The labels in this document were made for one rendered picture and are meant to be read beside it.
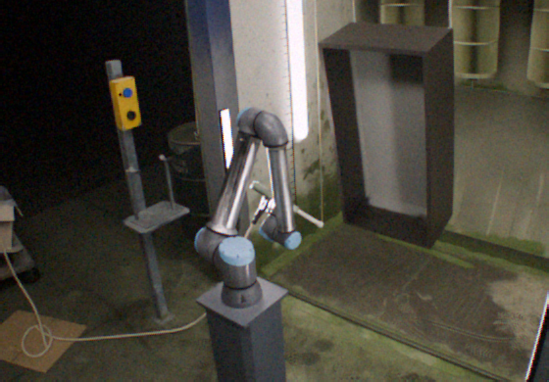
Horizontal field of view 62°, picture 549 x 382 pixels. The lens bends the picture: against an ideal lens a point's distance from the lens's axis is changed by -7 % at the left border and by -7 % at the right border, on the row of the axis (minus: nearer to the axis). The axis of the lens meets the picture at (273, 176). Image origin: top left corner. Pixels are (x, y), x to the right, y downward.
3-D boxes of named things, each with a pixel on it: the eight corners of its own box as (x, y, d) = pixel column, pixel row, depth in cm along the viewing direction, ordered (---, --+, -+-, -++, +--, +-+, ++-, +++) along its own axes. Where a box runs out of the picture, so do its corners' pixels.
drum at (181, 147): (173, 227, 417) (156, 129, 382) (232, 209, 443) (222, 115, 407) (199, 258, 370) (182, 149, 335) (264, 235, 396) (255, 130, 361)
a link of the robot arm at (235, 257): (235, 292, 207) (230, 258, 200) (214, 275, 219) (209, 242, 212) (264, 278, 215) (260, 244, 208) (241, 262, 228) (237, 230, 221)
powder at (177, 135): (160, 133, 382) (160, 131, 382) (221, 119, 406) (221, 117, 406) (184, 151, 339) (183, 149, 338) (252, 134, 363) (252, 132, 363)
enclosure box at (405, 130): (370, 193, 333) (350, 22, 269) (452, 214, 298) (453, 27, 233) (343, 222, 312) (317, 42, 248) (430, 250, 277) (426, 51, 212)
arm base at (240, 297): (242, 313, 208) (240, 296, 204) (213, 298, 220) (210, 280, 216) (271, 292, 221) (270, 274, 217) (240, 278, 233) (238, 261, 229)
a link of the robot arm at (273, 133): (291, 112, 206) (305, 245, 236) (273, 107, 215) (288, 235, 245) (270, 119, 200) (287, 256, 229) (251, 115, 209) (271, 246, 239)
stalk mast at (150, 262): (163, 312, 310) (114, 59, 245) (169, 316, 307) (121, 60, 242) (156, 317, 306) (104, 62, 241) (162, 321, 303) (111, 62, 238)
